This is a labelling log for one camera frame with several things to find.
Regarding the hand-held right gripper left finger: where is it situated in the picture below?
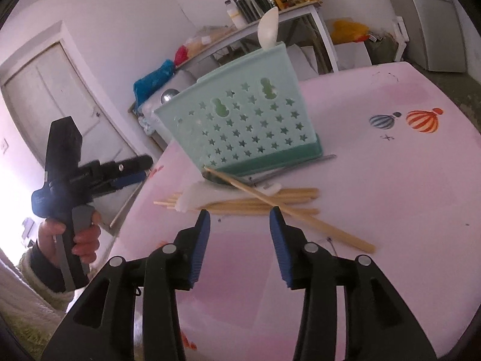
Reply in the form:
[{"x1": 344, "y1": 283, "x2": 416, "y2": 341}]
[{"x1": 41, "y1": 208, "x2": 212, "y2": 361}]

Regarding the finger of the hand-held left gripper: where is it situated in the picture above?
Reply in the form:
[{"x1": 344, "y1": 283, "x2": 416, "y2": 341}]
[
  {"x1": 94, "y1": 171, "x2": 151, "y2": 196},
  {"x1": 98, "y1": 154, "x2": 153, "y2": 176}
]

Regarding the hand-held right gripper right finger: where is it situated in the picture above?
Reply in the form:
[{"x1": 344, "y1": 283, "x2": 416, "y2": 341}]
[{"x1": 269, "y1": 206, "x2": 438, "y2": 361}]

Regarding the white ceramic spoon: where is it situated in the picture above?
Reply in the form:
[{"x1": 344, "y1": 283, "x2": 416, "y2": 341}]
[
  {"x1": 177, "y1": 180, "x2": 282, "y2": 212},
  {"x1": 257, "y1": 7, "x2": 280, "y2": 51}
]

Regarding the pile of wooden chopsticks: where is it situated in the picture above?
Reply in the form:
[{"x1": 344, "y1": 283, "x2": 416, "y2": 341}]
[{"x1": 153, "y1": 187, "x2": 320, "y2": 217}]

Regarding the pale wooden chopstick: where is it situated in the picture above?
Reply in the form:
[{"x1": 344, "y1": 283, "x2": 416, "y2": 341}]
[{"x1": 204, "y1": 166, "x2": 376, "y2": 253}]

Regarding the mint green utensil holder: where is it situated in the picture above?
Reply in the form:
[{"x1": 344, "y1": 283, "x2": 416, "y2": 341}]
[{"x1": 154, "y1": 42, "x2": 324, "y2": 177}]

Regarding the person's left forearm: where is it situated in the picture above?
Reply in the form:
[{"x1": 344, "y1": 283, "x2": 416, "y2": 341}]
[{"x1": 17, "y1": 242, "x2": 89, "y2": 313}]

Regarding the person's left hand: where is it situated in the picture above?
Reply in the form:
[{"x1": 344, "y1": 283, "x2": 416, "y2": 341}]
[{"x1": 38, "y1": 214, "x2": 103, "y2": 269}]

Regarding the white door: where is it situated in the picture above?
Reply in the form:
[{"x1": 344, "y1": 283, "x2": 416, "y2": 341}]
[{"x1": 0, "y1": 41, "x2": 139, "y2": 181}]

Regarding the blue plastic bag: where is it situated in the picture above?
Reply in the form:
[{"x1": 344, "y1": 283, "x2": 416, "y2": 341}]
[{"x1": 132, "y1": 59, "x2": 176, "y2": 106}]

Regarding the pink printed tablecloth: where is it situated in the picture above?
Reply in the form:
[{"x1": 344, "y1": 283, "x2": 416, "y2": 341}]
[{"x1": 109, "y1": 62, "x2": 481, "y2": 361}]

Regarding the clear bag of bread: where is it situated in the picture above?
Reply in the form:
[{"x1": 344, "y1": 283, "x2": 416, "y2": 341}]
[{"x1": 186, "y1": 26, "x2": 234, "y2": 59}]

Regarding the white side table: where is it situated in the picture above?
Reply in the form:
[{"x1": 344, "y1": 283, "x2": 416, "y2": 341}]
[{"x1": 175, "y1": 1, "x2": 341, "y2": 74}]

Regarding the white plastic bottle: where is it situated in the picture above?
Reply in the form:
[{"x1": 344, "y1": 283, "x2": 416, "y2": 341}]
[{"x1": 225, "y1": 0, "x2": 243, "y2": 30}]

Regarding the black thermos flask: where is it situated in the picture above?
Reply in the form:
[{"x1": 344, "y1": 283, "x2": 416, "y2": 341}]
[{"x1": 232, "y1": 0, "x2": 252, "y2": 25}]

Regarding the electric kettle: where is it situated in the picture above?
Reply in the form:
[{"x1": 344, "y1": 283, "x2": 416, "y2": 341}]
[{"x1": 245, "y1": 0, "x2": 272, "y2": 19}]

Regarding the yellow plastic bag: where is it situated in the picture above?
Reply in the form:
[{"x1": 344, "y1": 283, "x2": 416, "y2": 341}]
[{"x1": 331, "y1": 19, "x2": 371, "y2": 46}]

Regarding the white plastic stool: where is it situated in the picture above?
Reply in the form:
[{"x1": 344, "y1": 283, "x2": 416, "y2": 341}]
[{"x1": 393, "y1": 17, "x2": 408, "y2": 63}]

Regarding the white refrigerator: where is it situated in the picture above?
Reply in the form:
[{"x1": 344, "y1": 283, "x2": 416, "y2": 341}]
[{"x1": 398, "y1": 0, "x2": 470, "y2": 74}]

